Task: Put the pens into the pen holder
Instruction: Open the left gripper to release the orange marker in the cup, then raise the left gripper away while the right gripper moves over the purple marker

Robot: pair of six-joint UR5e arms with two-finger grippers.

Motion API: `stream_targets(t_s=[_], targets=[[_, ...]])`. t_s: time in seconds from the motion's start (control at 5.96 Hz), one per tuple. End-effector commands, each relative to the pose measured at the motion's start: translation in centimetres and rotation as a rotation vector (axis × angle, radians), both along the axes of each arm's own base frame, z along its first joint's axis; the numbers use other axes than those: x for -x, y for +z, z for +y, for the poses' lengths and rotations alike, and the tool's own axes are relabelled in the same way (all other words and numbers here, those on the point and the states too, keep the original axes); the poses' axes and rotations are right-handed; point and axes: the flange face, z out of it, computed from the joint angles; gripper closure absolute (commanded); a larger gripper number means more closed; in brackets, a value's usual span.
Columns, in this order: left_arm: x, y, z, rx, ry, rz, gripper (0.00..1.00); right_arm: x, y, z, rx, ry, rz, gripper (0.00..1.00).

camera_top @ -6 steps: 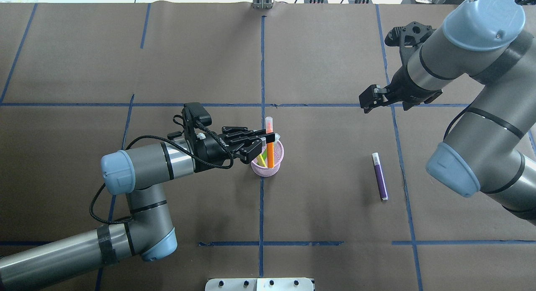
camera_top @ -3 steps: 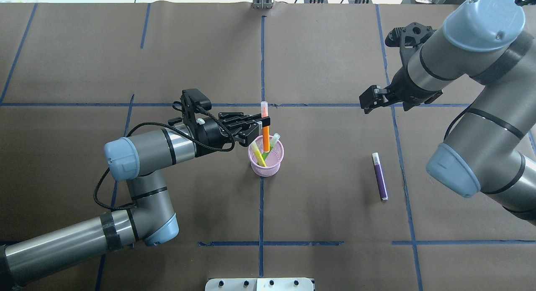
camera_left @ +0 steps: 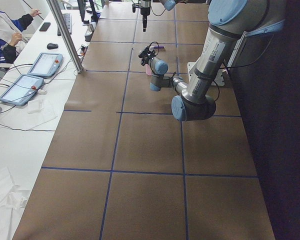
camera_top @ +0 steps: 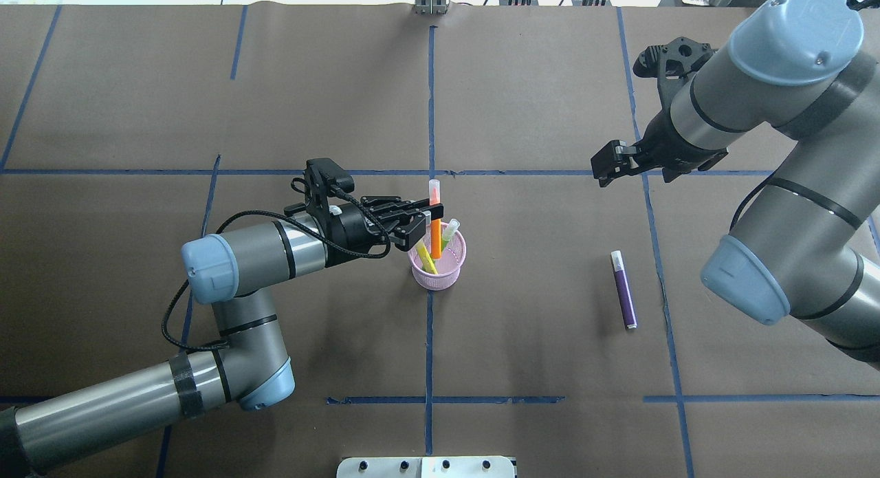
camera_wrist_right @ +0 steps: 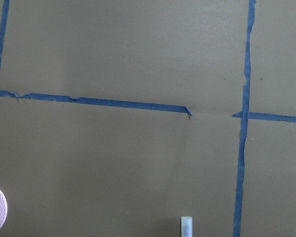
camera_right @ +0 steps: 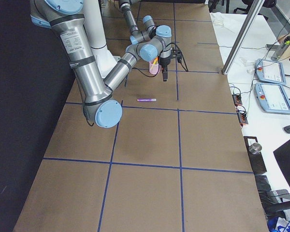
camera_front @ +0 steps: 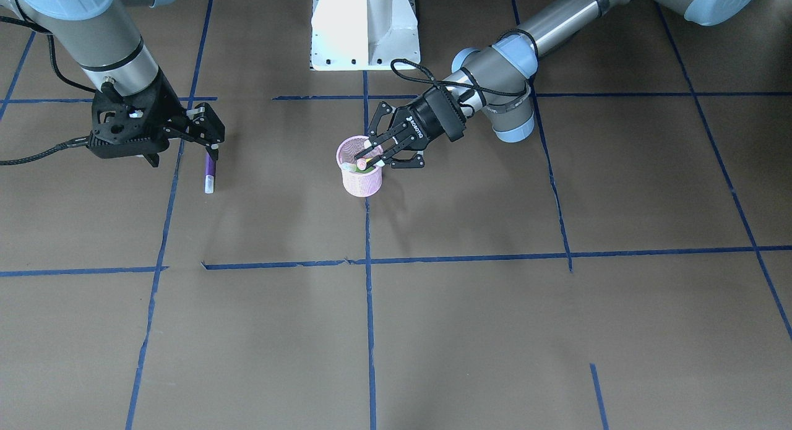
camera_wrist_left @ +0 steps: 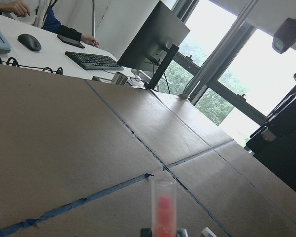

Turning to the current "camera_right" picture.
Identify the steel cup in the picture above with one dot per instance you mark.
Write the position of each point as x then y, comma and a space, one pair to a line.
255, 148

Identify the lower orange terminal block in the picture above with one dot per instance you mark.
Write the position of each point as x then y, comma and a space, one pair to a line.
242, 117

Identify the purple highlighter pen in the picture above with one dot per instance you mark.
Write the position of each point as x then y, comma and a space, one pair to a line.
147, 100

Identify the pink mesh pen holder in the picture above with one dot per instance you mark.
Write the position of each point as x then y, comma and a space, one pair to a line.
154, 69

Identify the upper orange terminal block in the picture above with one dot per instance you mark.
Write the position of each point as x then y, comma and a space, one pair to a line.
237, 99

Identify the teach pendant tablet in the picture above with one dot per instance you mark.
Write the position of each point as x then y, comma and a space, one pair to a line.
272, 98
270, 71

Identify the white desk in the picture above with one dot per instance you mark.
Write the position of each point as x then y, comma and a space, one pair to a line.
266, 127

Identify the aluminium frame post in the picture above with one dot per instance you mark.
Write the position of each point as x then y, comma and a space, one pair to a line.
249, 20

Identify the upper teach pendant tablet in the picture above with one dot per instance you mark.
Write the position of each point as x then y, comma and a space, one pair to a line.
270, 71

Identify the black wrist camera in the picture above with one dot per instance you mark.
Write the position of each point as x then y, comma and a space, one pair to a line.
176, 54

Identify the orange terminal block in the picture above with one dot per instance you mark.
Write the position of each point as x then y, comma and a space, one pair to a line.
237, 99
242, 117

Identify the grey water bottle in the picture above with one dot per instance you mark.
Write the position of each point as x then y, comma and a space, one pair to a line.
281, 49

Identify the lower teach pendant tablet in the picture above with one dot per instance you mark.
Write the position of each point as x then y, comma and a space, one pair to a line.
272, 98

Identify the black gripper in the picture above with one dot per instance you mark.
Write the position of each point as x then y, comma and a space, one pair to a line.
164, 61

